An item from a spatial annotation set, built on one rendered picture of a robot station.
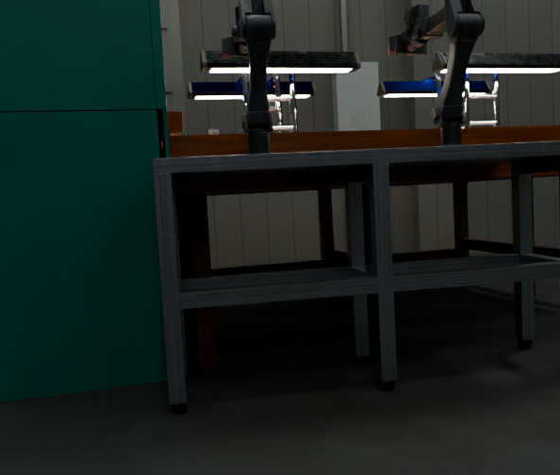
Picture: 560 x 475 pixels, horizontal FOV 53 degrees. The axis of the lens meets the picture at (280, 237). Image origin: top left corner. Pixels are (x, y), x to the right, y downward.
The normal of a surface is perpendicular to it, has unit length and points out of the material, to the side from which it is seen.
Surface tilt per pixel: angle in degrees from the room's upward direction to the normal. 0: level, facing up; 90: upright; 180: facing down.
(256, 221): 90
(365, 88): 90
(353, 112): 90
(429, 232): 90
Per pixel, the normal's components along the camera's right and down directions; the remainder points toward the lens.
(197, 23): 0.15, 0.07
